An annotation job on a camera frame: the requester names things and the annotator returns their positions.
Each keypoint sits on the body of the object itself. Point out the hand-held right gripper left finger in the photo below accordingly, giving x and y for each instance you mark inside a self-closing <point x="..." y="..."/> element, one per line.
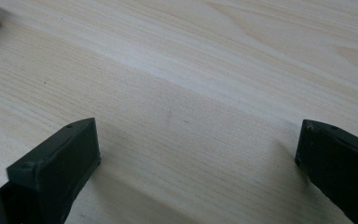
<point x="56" y="168"/>

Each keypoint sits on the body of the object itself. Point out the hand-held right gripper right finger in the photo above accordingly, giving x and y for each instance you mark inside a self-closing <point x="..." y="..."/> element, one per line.
<point x="341" y="168"/>

